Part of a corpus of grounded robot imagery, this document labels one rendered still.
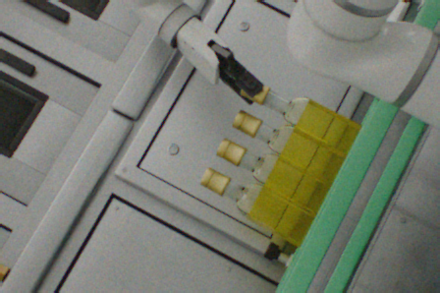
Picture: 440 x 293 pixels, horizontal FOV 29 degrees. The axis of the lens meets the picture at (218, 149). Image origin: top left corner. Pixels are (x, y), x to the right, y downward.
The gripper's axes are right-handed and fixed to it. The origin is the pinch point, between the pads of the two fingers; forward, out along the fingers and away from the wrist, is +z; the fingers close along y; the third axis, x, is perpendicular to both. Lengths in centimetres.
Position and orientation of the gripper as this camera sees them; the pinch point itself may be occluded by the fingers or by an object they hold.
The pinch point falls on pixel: (248, 87)
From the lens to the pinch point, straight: 149.1
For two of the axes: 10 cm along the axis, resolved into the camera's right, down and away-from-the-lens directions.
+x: 6.8, -7.0, 1.9
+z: 7.3, 6.7, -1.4
